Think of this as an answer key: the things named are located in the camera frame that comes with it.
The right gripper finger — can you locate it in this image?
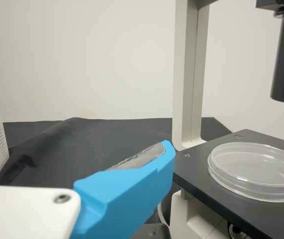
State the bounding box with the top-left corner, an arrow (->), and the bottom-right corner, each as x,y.
65,139 -> 176,239

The petri dish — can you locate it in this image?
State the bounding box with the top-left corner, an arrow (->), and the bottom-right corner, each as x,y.
207,142 -> 284,203

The cream microscope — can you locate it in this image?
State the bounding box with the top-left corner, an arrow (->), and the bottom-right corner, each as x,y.
142,0 -> 284,239

